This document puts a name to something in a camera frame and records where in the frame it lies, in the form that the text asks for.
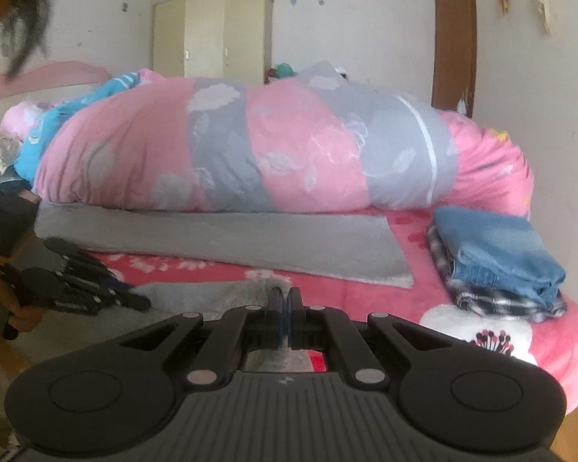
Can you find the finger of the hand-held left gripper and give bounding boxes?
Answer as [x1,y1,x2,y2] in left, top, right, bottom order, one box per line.
[77,250,126,294]
[96,293,151,316]

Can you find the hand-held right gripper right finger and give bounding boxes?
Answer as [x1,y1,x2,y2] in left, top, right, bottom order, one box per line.
[291,289,463,388]

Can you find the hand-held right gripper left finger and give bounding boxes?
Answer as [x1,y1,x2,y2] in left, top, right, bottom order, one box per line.
[120,288,288,390]

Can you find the grey fleece pants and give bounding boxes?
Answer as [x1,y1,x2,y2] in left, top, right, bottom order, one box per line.
[34,201,415,321]

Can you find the person's left hand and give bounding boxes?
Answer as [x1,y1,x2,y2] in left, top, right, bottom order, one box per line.
[0,274,44,333]

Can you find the dark navy garment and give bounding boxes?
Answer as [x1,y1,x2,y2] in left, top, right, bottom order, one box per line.
[0,179,32,215]

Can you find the pink floral blanket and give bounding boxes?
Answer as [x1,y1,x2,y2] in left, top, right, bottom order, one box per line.
[77,202,578,407]

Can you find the pink grey floral quilt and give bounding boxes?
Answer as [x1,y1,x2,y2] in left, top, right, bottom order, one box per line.
[34,60,534,213]

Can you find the folded plaid shirt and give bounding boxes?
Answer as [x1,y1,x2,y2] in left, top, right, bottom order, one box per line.
[426,224,568,324]

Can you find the pink headboard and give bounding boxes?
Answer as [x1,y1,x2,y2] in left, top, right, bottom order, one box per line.
[0,60,113,105]

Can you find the folded blue jeans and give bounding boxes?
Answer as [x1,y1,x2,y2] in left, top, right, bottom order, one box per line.
[433,206,568,310]

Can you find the cream wardrobe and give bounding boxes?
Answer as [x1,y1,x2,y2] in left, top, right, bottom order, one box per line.
[153,0,274,86]

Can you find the person's dark hair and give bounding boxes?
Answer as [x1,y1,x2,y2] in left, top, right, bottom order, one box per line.
[0,0,62,82]

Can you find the brown door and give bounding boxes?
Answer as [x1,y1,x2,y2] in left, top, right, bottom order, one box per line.
[432,0,479,119]

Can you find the cream hanging cloth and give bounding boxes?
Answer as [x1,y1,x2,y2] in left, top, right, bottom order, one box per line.
[536,0,553,35]

